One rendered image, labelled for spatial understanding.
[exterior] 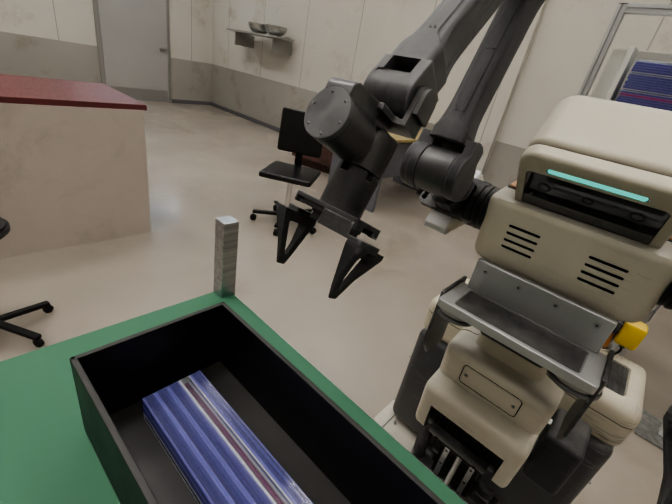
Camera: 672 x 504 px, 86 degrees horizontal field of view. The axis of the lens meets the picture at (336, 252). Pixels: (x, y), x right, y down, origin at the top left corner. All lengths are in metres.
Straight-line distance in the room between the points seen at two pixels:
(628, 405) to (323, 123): 0.93
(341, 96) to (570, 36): 4.67
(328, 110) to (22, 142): 2.42
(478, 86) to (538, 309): 0.38
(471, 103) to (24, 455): 0.73
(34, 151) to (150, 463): 2.39
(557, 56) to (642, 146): 4.41
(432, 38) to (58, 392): 0.62
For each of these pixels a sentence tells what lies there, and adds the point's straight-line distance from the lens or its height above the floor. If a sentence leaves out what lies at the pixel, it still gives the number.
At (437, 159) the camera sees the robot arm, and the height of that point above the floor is 1.26.
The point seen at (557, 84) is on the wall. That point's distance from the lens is 4.95.
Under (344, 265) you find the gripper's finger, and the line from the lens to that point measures 0.41.
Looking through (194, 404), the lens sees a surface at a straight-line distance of 0.47.
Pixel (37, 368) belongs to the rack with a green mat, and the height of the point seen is 0.95.
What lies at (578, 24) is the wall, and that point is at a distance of 5.02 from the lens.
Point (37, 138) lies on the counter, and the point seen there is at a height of 0.70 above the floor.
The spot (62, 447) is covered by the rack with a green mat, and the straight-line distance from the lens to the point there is 0.53.
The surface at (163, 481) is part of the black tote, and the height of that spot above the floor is 0.96.
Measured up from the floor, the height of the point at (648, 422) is 0.01.
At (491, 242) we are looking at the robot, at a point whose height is 1.13.
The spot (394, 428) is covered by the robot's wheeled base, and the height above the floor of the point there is 0.28.
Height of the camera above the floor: 1.36
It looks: 27 degrees down
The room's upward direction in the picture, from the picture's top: 11 degrees clockwise
